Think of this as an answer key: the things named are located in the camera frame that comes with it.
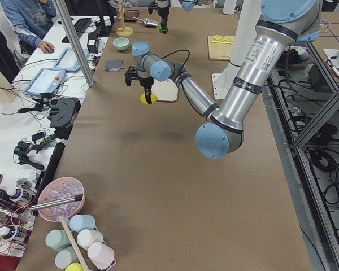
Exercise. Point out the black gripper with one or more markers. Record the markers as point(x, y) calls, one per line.
point(163, 12)
point(146, 82)

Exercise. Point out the yellow lemon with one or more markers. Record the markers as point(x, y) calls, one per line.
point(145, 99)

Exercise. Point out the green lime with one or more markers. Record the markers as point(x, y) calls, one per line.
point(163, 30)

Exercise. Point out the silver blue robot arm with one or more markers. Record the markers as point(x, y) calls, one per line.
point(273, 26)
point(186, 4)

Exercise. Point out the cream rabbit tray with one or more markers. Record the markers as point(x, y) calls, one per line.
point(165, 91)

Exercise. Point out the glass rack tray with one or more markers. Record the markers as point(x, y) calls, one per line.
point(131, 15)

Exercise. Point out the metal scoop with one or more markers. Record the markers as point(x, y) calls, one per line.
point(148, 22)

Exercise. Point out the wooden mug tree stand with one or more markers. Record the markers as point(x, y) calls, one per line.
point(121, 6)

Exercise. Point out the grey folded cloth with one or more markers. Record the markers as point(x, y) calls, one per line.
point(113, 65)

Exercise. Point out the mint green bowl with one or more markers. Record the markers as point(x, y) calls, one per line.
point(121, 43)

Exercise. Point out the yellow plastic knife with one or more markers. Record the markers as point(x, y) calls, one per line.
point(222, 42)

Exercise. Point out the wooden cutting board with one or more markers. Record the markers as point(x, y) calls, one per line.
point(219, 51)

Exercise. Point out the black keyboard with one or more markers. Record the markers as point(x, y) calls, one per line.
point(81, 26)

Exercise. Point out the teach pendant tablet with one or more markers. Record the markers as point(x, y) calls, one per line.
point(67, 61)
point(47, 80)

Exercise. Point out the pink bowl with ice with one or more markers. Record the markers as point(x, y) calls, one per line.
point(61, 198)

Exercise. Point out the person in blue sweater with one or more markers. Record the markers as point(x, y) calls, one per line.
point(31, 20)

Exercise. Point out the light blue cup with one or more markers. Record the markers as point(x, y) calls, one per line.
point(81, 222)

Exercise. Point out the white cup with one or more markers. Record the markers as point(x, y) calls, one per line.
point(87, 237)

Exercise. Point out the pink cup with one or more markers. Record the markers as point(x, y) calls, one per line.
point(101, 255)

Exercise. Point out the mint green cup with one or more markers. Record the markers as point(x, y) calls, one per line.
point(57, 240)

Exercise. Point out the grey cup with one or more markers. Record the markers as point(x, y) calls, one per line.
point(66, 257)

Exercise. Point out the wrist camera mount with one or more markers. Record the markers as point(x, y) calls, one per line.
point(131, 75)
point(152, 7)

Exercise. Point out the aluminium frame post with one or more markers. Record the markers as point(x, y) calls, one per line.
point(74, 40)

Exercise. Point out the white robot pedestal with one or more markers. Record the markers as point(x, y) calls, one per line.
point(243, 40)

